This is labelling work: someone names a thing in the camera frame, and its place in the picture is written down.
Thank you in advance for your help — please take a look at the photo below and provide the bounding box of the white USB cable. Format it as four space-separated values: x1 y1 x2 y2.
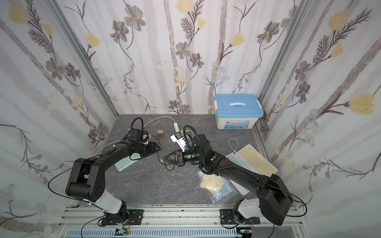
169 165 198 176

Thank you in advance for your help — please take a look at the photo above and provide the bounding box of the black USB cable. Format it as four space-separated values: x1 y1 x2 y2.
156 142 179 172

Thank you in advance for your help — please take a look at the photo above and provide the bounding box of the pink USB charger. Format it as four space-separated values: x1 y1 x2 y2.
157 130 164 137

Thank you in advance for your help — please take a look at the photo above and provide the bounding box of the white power strip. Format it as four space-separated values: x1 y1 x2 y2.
174 123 180 133

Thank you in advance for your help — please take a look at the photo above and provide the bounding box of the green keyboard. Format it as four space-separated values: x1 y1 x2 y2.
226 153 249 196
115 153 141 172

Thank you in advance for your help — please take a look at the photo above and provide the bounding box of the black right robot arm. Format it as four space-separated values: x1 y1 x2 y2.
162 125 307 226

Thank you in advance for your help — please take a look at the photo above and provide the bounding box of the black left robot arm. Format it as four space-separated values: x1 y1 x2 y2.
65 117 161 226

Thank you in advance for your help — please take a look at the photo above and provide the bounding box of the bag of gloves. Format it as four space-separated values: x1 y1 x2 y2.
197 171 237 205

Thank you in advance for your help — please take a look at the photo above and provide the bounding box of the blue lid storage box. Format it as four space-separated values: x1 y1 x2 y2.
213 94 264 130

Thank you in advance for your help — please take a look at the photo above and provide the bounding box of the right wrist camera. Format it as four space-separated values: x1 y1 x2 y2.
170 131 187 152

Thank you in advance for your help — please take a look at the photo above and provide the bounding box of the white cable near right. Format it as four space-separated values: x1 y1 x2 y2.
227 136 240 154

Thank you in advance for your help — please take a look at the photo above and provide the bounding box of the yellow wireless keyboard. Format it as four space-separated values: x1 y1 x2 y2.
236 144 278 177

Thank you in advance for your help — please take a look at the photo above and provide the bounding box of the white ribbed cable duct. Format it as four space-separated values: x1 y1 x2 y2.
63 227 242 238

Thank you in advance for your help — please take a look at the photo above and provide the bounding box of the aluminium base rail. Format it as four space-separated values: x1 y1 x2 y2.
54 193 308 238

